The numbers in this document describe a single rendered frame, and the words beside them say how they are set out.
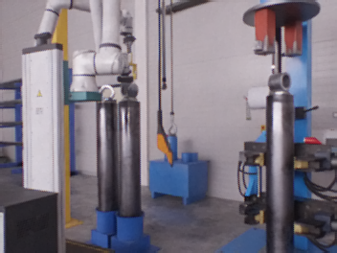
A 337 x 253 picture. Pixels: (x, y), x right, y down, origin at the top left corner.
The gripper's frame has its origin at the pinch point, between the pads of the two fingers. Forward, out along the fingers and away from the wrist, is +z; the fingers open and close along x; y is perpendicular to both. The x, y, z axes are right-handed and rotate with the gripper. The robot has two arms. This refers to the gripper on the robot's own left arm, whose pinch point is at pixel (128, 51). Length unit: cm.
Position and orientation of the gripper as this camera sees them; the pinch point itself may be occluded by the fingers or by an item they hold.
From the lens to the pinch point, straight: 301.7
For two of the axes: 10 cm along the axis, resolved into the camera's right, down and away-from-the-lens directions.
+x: -7.0, -0.1, 7.2
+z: 0.1, 10.0, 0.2
